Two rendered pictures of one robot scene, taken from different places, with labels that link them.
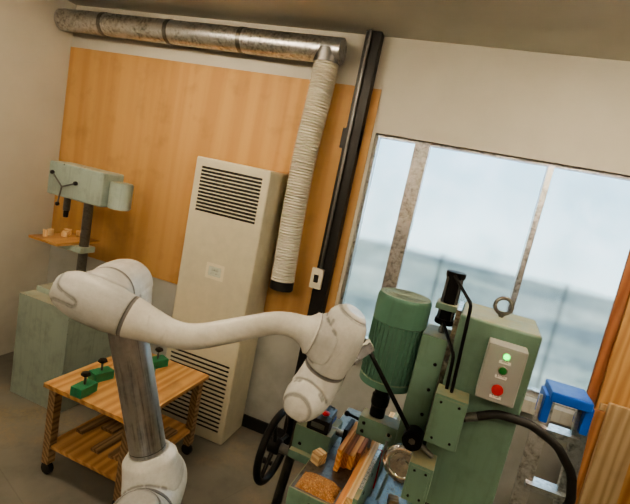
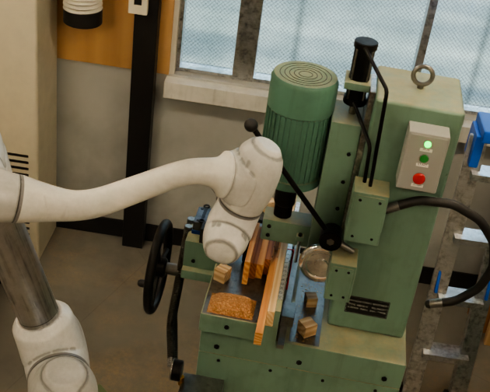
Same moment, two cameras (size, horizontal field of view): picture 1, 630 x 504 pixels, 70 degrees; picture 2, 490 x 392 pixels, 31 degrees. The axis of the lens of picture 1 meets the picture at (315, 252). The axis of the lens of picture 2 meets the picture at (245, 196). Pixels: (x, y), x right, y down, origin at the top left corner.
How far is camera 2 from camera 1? 0.89 m
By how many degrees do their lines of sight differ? 27
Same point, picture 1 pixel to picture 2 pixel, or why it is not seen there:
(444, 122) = not seen: outside the picture
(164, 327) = (63, 204)
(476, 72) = not seen: outside the picture
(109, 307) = (1, 199)
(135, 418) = (25, 289)
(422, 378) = (334, 170)
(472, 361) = (390, 148)
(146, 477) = (51, 343)
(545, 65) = not seen: outside the picture
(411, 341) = (319, 131)
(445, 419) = (365, 216)
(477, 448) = (400, 234)
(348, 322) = (265, 162)
